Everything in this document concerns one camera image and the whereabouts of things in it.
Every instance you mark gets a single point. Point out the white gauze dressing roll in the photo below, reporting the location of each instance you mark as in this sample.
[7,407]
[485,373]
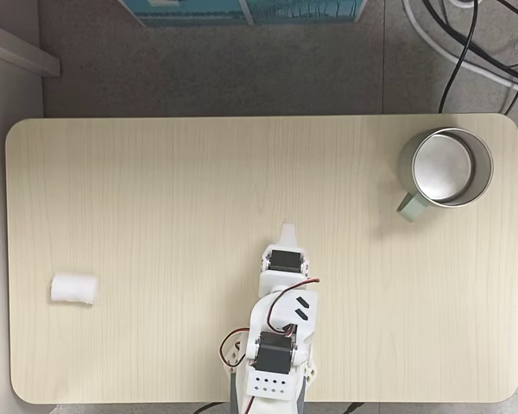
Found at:
[73,290]

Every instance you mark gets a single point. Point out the green mug with steel interior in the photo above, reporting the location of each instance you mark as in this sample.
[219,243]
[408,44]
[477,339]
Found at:
[444,168]

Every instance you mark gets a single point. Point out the blue printed box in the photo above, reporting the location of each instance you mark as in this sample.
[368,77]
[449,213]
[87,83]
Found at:
[241,10]

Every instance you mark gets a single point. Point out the white shelf board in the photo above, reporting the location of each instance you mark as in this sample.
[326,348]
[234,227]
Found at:
[21,49]

